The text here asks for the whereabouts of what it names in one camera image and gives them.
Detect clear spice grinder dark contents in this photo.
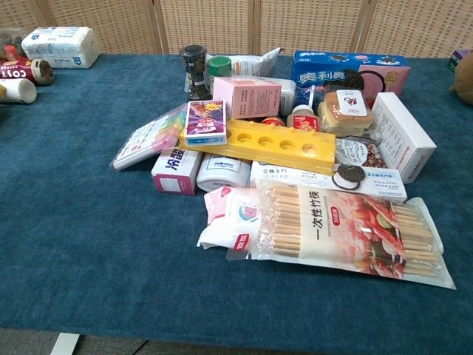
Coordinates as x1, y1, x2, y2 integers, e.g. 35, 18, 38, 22
179, 44, 213, 101

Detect coffee bean packet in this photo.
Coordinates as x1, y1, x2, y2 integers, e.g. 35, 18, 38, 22
334, 135, 389, 170

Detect white snack bag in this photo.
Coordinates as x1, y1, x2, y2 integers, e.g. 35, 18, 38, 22
205, 47, 282, 78

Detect yellow plastic holder with holes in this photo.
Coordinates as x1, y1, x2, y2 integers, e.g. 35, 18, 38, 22
179, 118, 337, 177

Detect brown plush toy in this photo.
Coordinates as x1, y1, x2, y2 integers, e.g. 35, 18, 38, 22
449, 50, 473, 107

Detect white pink box blue characters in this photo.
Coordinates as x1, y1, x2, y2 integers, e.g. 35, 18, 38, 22
150, 146, 203, 196

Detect white pink pouch with pig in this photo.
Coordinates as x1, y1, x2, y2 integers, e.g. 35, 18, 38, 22
197, 186, 262, 251

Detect white tissue pack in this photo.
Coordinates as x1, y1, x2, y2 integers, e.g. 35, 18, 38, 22
21, 26, 102, 70

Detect purple green small box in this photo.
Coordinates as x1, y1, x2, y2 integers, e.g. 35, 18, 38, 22
447, 48, 473, 72

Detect woven folding screen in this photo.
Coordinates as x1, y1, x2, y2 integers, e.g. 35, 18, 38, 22
0, 0, 473, 59

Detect blue Oreo cookie box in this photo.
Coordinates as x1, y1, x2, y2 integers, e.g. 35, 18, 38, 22
291, 50, 412, 106

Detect small brown drink bottle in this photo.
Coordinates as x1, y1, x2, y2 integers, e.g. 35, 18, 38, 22
287, 104, 319, 133

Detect bag of disposable bamboo chopsticks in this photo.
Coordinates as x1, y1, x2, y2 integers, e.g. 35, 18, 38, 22
226, 179, 457, 291

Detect blue velvet table cloth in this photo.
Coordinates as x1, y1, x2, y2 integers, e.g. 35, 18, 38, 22
0, 53, 473, 346

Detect green capped bottle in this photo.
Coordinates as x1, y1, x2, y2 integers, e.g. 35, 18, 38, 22
206, 55, 234, 89

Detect small red lidded jar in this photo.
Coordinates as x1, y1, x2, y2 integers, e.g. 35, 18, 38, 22
259, 115, 287, 128

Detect clear bag of snacks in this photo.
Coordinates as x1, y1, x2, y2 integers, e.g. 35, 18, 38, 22
0, 27, 29, 62

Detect red Costa coffee can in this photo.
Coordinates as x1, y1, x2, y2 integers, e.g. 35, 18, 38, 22
0, 58, 55, 87

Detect white round jar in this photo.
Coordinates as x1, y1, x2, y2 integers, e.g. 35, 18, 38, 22
196, 152, 253, 192

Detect white flat box with Oreo picture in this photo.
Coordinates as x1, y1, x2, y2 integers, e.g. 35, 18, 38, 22
249, 160, 408, 203

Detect purple playing card box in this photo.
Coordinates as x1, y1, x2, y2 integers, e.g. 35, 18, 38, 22
184, 99, 228, 146

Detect white cylindrical cup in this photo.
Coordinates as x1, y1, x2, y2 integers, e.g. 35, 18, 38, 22
0, 78, 38, 104

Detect pink cardboard box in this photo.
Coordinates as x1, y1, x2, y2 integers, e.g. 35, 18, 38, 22
212, 76, 282, 120

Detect pastel marker pen pack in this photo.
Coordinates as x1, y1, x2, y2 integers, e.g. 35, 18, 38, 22
110, 103, 188, 172

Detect white cardboard box red print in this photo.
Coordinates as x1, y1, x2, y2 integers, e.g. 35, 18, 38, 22
370, 92, 438, 184

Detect packaged bread buns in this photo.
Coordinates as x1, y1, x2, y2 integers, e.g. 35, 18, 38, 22
318, 89, 375, 138

